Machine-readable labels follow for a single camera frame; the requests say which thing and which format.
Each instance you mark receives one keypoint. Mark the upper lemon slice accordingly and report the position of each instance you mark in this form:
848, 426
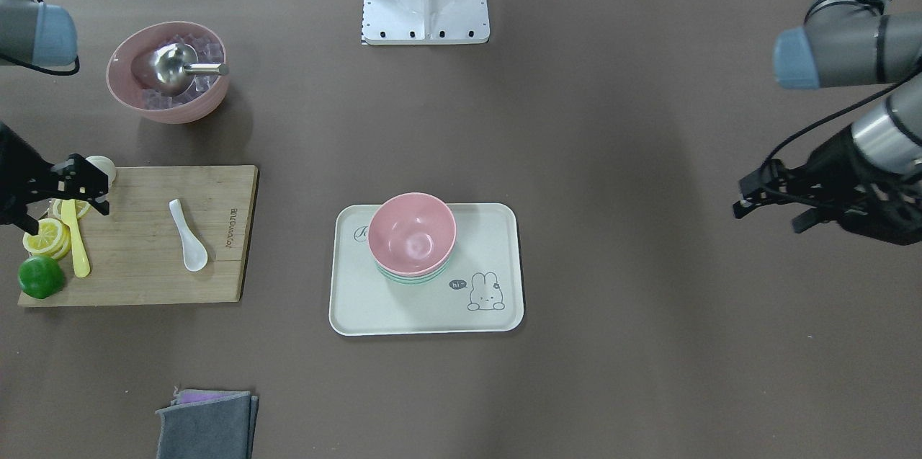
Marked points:
51, 240

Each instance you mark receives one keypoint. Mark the green lime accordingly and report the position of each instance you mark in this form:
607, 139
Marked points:
40, 277

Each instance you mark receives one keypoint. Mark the large pink ice bowl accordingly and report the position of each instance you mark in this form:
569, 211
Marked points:
200, 98

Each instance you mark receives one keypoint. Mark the clear ice cubes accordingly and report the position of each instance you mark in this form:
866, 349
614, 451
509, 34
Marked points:
208, 52

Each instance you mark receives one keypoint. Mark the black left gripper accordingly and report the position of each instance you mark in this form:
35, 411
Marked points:
833, 158

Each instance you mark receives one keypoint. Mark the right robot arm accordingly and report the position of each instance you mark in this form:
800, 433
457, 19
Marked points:
41, 37

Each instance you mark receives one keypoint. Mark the metal scoop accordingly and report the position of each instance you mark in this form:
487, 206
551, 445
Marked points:
171, 69

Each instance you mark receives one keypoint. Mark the grey folded cloth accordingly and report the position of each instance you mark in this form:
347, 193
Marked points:
222, 428

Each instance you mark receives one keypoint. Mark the wooden cutting board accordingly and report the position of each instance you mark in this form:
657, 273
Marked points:
135, 252

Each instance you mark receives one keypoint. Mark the yellow plastic knife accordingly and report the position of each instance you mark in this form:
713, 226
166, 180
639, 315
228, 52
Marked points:
80, 258

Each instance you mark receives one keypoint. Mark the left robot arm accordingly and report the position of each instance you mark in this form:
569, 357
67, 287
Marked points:
853, 43

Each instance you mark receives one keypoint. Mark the green bowl stack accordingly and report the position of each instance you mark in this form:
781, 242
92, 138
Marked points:
410, 279

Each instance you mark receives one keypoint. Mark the purple cloth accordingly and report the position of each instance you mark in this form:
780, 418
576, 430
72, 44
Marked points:
190, 396

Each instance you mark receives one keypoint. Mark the cream rabbit tray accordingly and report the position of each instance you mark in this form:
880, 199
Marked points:
479, 290

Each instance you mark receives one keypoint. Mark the white ceramic spoon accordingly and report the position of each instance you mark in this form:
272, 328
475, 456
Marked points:
194, 254

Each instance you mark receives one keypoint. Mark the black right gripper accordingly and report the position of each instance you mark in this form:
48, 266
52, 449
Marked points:
16, 172

